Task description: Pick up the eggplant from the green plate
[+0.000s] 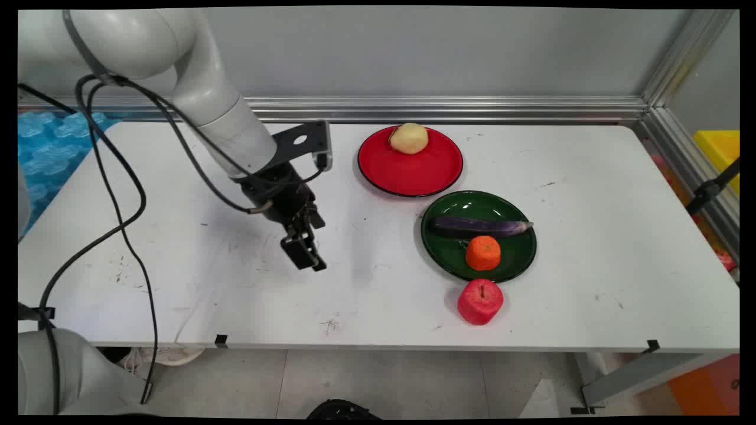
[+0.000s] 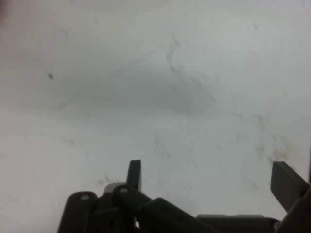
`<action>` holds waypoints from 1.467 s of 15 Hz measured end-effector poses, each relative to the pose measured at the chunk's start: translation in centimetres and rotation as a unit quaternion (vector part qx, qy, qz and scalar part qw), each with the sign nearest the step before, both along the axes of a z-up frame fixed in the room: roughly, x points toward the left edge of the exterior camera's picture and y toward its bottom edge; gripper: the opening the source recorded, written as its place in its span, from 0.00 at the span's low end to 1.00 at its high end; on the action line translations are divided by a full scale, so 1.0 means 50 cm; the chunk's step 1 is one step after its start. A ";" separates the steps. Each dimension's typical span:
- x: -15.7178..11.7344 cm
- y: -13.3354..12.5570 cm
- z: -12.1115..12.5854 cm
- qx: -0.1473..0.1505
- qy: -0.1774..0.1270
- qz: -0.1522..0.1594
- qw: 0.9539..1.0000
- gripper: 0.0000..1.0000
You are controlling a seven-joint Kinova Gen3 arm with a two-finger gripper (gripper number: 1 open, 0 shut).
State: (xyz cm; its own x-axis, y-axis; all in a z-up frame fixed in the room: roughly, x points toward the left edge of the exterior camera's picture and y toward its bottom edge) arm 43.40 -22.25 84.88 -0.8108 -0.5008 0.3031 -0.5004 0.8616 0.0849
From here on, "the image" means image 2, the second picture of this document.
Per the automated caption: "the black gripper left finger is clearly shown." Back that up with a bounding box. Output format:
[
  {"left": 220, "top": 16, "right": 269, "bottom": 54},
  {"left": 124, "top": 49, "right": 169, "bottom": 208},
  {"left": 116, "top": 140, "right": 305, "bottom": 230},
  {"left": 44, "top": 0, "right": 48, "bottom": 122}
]
[{"left": 57, "top": 159, "right": 209, "bottom": 233}]

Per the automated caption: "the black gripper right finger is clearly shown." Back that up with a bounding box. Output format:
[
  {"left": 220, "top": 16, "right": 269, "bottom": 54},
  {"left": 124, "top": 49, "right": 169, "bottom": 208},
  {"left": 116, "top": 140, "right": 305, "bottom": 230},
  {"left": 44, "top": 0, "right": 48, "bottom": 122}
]
[{"left": 270, "top": 161, "right": 311, "bottom": 233}]

